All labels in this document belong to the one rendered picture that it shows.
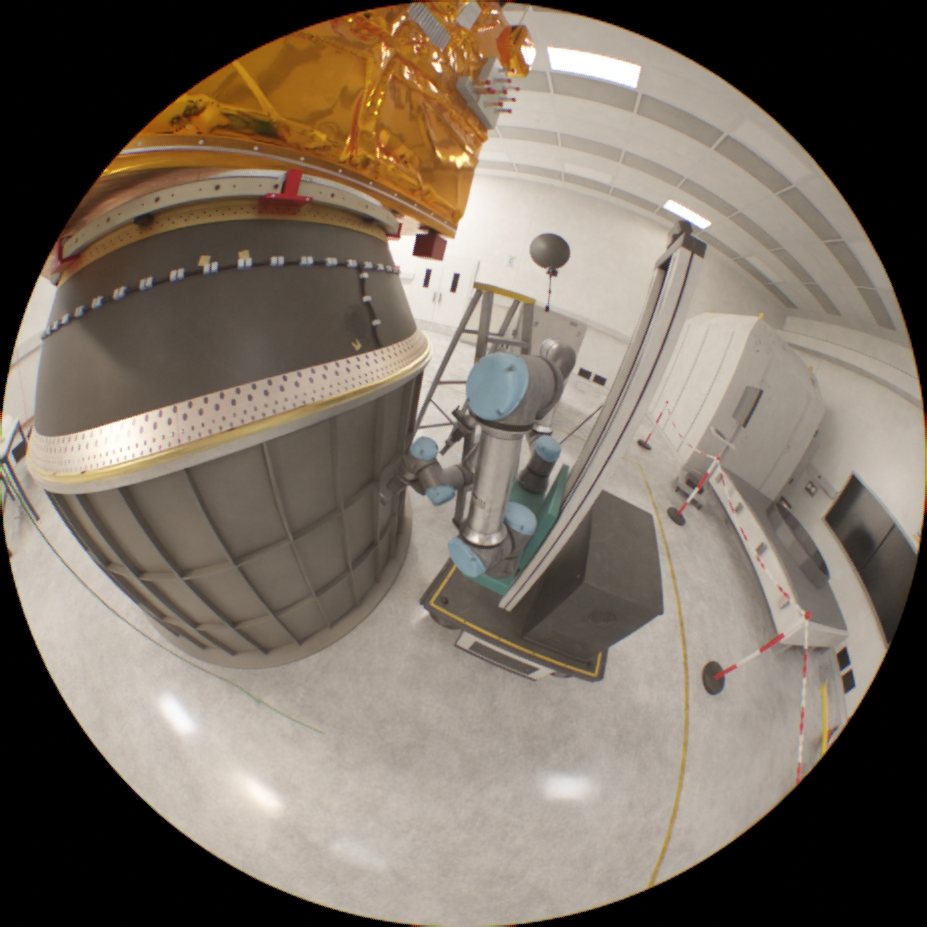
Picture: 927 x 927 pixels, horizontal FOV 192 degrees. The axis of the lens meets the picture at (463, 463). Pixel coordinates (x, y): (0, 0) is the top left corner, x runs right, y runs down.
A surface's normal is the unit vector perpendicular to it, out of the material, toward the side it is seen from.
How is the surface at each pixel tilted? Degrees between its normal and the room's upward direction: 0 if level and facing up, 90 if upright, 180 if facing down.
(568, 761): 0
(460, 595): 0
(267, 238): 62
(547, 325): 90
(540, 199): 90
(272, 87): 89
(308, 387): 43
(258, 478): 90
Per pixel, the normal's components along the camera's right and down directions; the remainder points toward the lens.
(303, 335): 0.84, 0.04
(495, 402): -0.73, 0.11
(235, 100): 0.92, 0.36
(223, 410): 0.64, -0.21
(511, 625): 0.22, -0.79
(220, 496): 0.67, 0.55
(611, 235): -0.34, 0.49
